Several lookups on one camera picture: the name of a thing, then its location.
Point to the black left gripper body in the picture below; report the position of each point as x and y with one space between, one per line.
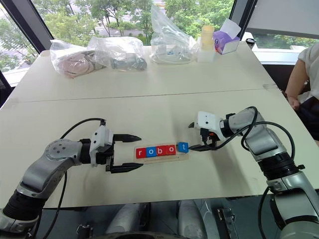
104 155

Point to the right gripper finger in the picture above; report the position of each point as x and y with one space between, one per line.
192 125
199 148

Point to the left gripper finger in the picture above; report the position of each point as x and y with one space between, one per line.
127 138
125 168

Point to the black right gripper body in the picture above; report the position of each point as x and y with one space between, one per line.
205 134

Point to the blue letter tile t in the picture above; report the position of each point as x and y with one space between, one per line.
182 147

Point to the red letter tile o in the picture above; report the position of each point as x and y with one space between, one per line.
171 150

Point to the red letter tile b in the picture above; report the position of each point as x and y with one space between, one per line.
161 151

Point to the wooden letter tray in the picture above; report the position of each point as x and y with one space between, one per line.
162 160

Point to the person's bare forearm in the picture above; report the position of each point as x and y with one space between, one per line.
297 77

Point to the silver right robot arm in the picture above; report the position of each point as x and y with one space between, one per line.
264 139

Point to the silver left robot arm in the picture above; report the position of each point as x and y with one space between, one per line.
54 154

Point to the red letter tile r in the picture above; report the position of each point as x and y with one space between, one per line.
141 153

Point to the blue letter tile o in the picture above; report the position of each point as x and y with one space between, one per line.
151 152

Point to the person's bare hand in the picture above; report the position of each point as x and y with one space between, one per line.
294 102

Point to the grey rounded casing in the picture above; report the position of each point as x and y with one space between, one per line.
193 216
127 217

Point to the translucent white container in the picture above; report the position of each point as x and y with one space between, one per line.
205 56

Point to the plastic bag with grey contents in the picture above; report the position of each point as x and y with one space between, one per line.
127 63

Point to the tall clear plastic bag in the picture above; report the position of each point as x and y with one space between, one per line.
167 47

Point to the purple and white box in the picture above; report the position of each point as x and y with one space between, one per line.
228 44

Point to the stack of yellow cups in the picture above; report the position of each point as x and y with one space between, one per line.
207 36

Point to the plastic bag with pink contents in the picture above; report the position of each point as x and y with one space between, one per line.
72 65

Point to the small black object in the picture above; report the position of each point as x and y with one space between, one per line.
250 41

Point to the person's dark skirt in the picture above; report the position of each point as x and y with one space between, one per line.
311 119

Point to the black mesh office chair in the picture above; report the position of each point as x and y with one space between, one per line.
3 84

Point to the person at table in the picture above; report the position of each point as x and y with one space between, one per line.
312 69

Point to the grey roller blind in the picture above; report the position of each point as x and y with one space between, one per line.
281 16

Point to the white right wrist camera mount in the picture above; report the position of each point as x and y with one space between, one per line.
207 119

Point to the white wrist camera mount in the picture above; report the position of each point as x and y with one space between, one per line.
207 119
99 137

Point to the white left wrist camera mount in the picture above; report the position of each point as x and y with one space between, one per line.
99 137

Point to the black window frame post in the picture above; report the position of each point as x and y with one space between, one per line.
243 13
30 25

